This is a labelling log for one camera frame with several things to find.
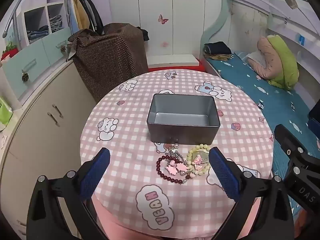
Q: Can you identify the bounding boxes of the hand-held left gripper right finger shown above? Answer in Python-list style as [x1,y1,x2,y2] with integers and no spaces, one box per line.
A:
[209,147,295,240]

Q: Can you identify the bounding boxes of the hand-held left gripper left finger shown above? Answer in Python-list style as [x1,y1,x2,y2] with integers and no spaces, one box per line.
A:
[26,147,111,240]

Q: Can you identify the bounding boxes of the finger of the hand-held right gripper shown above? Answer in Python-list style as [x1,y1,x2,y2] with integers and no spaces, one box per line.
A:
[274,124,304,167]

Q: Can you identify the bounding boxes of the pale yellow bead bracelet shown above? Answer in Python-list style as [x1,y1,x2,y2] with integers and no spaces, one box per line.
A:
[186,144,213,177]

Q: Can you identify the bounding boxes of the pink charm bead chain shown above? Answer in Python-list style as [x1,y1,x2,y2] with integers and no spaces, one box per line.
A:
[164,144,194,184]

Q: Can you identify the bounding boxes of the grey metal tin box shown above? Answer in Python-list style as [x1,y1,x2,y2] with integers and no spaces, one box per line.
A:
[146,93,221,145]

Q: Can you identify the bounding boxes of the dark red bead bracelet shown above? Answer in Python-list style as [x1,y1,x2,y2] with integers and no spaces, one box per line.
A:
[156,155,187,184]

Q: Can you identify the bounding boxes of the dark blue object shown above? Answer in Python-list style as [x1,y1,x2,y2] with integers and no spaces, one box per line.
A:
[309,102,320,135]

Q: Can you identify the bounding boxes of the pink checkered bear tablecloth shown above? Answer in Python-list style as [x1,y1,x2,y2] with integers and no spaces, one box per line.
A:
[79,69,274,240]

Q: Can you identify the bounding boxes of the teal patterned bed sheet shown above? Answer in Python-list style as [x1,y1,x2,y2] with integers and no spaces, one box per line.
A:
[207,51,320,230]

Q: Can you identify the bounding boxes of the green quilt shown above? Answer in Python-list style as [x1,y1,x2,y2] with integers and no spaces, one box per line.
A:
[266,35,299,90]

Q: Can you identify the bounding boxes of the pink pillow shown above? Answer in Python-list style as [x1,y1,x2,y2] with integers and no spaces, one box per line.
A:
[247,36,278,79]

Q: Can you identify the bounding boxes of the white pillow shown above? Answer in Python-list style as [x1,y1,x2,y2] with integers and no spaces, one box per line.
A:
[246,51,263,67]

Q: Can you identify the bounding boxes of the green packet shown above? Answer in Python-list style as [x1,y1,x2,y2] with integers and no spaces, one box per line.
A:
[0,96,13,125]

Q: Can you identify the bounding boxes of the brown dotted fabric bag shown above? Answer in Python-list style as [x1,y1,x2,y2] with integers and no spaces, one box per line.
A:
[67,23,149,103]

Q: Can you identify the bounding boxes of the stack of folded dark clothes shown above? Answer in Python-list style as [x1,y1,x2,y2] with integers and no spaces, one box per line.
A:
[204,41,233,61]

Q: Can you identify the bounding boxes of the white step platform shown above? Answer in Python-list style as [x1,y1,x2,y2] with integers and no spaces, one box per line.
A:
[147,54,199,68]

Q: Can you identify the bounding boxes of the light green drawer unit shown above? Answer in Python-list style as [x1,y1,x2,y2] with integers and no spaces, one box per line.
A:
[1,27,75,100]

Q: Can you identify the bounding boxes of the red strawberry plush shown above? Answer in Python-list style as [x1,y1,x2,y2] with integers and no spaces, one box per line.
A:
[1,44,19,60]

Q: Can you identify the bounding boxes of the folded blue jeans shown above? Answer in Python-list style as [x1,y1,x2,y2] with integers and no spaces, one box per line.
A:
[27,25,49,43]

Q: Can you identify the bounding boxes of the folded light grey jeans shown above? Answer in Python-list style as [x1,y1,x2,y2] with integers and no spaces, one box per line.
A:
[49,15,62,33]

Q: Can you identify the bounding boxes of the row of hanging clothes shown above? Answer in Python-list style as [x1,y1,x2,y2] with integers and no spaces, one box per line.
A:
[64,0,104,35]

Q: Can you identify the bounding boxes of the grey metal handrail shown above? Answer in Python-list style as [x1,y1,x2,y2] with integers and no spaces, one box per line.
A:
[2,0,37,38]

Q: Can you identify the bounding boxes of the white wardrobe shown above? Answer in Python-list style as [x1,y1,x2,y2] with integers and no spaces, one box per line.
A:
[107,0,223,58]

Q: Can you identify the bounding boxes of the beige cabinet with handles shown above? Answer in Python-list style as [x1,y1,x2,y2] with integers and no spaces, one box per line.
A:
[0,60,100,230]

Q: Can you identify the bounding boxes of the light green bunk bed frame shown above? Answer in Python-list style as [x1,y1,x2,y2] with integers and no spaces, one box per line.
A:
[200,0,320,80]

